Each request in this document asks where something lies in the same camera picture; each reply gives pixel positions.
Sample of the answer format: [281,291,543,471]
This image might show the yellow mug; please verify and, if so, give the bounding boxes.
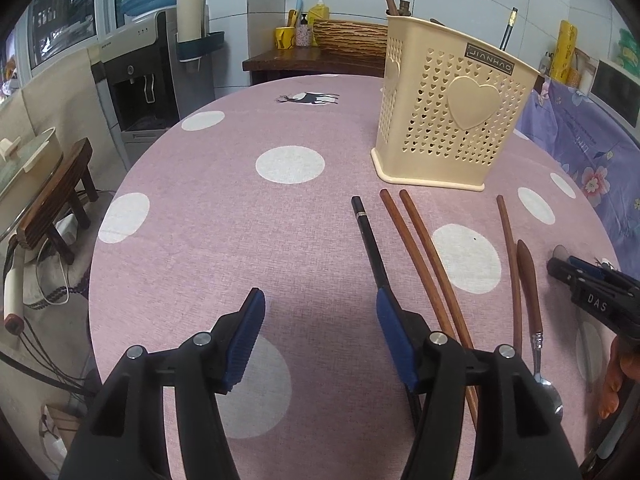
[273,26,296,50]

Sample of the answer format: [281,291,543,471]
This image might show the small steel spoon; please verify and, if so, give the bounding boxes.
[552,244,609,391]

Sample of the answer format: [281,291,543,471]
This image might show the dark wooden side table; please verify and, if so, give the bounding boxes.
[242,47,384,86]

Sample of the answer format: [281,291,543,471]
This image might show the black chopstick gold tip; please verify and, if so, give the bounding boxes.
[499,6,518,51]

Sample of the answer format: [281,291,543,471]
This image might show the purple floral cloth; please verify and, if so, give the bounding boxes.
[516,79,640,278]

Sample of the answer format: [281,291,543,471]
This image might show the paper cup dispenser tube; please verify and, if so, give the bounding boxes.
[177,0,206,62]

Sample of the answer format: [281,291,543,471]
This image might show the wooden handle spoon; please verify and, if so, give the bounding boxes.
[516,240,563,422]

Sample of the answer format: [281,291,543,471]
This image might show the right hand orange glove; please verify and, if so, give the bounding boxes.
[598,337,640,419]

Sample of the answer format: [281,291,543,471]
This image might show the cream plastic utensil holder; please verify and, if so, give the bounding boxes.
[371,15,540,192]

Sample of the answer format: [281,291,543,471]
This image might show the cream pot with lid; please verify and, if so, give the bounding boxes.
[1,127,63,242]

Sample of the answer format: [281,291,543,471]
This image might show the pink polka dot tablecloth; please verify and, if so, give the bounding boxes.
[89,76,614,479]

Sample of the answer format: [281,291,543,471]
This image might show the woven basket sink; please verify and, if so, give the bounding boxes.
[312,18,388,60]

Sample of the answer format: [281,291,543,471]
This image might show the dark wooden stool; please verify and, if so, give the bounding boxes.
[16,138,99,266]

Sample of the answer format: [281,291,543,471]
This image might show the white microwave oven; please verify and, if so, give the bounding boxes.
[589,60,640,134]

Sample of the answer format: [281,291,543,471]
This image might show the window with frame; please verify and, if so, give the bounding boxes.
[1,0,115,101]

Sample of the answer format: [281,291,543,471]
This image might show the water dispenser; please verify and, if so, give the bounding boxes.
[92,6,215,167]

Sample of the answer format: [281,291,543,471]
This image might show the yellow wrapped roll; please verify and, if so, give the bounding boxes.
[550,20,578,84]

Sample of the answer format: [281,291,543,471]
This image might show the yellow soap bottle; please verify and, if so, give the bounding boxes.
[306,0,330,28]

